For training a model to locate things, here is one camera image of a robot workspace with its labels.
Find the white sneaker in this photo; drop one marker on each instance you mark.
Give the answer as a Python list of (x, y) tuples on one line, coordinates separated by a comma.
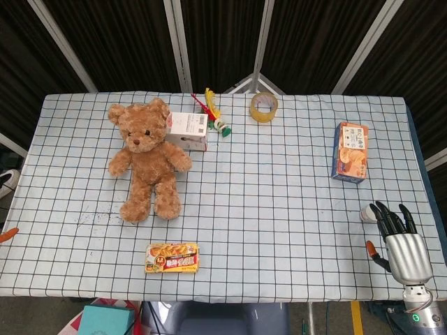
[(7, 179)]

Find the colourful feather shuttlecock toy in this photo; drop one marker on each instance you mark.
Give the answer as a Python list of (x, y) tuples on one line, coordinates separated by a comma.
[(214, 115)]

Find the blue orange snack box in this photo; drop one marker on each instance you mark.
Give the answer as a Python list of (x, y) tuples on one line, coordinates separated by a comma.
[(350, 150)]

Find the small white plastic bottle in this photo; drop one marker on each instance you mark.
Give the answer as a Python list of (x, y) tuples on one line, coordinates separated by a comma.
[(367, 213)]

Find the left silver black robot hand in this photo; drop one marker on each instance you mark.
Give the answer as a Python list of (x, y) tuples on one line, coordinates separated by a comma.
[(9, 234)]

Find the teal cardboard box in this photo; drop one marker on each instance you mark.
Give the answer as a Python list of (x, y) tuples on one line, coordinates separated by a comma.
[(104, 319)]

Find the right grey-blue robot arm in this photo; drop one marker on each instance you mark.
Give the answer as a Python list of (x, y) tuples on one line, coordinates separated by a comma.
[(420, 307)]

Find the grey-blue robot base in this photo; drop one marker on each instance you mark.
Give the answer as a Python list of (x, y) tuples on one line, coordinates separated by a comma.
[(216, 319)]

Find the blue checkered tablecloth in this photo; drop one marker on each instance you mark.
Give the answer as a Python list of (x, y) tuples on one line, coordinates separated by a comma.
[(244, 195)]

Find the yellow packing tape roll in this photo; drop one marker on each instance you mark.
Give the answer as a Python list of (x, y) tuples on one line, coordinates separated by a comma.
[(264, 107)]

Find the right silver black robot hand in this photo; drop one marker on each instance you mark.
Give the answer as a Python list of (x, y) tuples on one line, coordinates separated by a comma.
[(405, 244)]

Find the white product box with barcode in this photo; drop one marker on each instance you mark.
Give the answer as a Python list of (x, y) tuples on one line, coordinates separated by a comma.
[(188, 130)]

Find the brown plush teddy bear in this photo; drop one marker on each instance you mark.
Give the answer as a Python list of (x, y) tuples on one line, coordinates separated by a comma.
[(150, 153)]

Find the yellow curry roux box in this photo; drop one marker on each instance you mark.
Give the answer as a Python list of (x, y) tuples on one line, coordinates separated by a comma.
[(172, 258)]

